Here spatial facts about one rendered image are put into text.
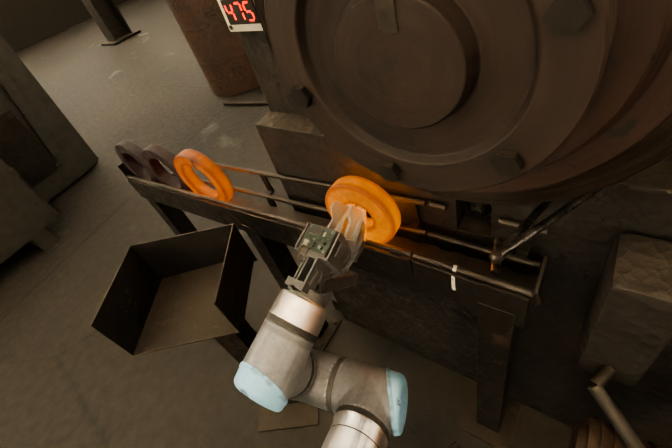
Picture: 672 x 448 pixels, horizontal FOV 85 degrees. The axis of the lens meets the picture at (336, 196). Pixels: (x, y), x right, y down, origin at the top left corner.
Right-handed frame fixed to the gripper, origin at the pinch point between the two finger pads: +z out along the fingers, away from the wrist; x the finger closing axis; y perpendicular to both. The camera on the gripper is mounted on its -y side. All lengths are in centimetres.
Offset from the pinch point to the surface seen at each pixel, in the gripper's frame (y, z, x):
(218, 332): -6.9, -33.0, 21.1
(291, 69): 36.5, -3.0, -7.9
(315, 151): 4.8, 7.0, 12.3
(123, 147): 1, -2, 87
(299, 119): 8.2, 12.0, 17.7
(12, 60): 1, 35, 272
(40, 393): -52, -93, 127
